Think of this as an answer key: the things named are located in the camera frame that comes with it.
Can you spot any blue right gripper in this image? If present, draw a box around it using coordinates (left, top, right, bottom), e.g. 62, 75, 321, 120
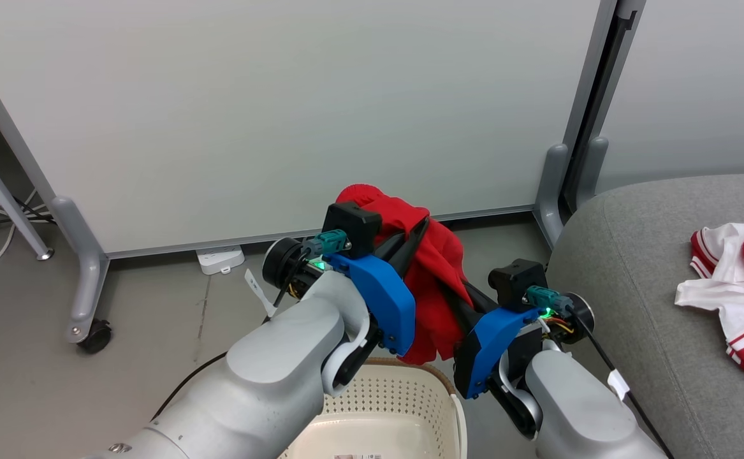
442, 282, 548, 400

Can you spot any wide white partition panel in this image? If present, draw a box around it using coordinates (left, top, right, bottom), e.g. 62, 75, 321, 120
0, 0, 621, 345

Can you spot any black floor cable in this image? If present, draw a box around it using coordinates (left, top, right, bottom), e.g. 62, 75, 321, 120
0, 182, 55, 242

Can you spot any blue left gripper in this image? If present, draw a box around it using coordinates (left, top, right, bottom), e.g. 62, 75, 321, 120
330, 217, 432, 356

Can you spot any teal cable connector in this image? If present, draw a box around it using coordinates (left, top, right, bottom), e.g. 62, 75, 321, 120
525, 286, 574, 314
302, 231, 351, 257

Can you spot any white floor cable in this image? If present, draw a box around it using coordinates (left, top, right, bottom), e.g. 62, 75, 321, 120
0, 190, 52, 284

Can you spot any narrow white partition panel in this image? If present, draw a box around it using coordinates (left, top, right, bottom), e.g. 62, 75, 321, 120
560, 0, 744, 227

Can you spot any white and red shirt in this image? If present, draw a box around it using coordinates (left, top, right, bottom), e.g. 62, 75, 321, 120
675, 223, 744, 378

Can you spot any grey fabric sofa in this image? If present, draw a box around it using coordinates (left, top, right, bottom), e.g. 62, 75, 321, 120
547, 173, 744, 459

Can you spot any black caster wheel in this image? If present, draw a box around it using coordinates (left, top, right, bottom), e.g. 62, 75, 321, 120
77, 319, 113, 355

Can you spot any white power strip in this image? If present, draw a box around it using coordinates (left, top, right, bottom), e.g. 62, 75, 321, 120
195, 245, 245, 275

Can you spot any grey table leg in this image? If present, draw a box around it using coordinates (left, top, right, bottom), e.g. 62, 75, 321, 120
0, 124, 55, 261

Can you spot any cream perforated laundry basket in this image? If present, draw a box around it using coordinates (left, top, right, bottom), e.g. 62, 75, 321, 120
279, 357, 468, 459

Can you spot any white cable tag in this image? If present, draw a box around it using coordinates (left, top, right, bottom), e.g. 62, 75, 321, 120
606, 368, 631, 401
244, 268, 278, 318

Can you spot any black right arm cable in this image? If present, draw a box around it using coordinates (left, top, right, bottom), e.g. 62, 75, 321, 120
566, 306, 675, 459

